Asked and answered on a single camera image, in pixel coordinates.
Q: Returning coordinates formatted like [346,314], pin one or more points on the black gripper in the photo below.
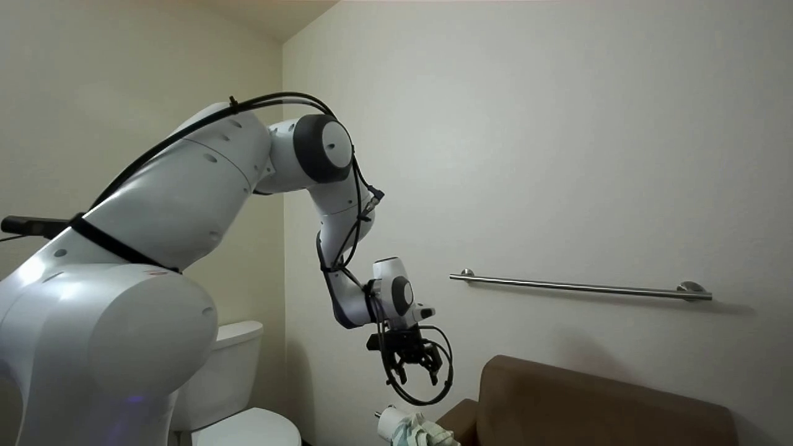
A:
[409,346]

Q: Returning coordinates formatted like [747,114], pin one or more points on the white teal cloth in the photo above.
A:
[425,434]

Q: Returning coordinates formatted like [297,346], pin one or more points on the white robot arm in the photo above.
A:
[165,206]

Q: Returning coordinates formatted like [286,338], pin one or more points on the metal towel bar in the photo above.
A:
[579,284]

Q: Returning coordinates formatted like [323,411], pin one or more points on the black camera on stand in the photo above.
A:
[33,223]

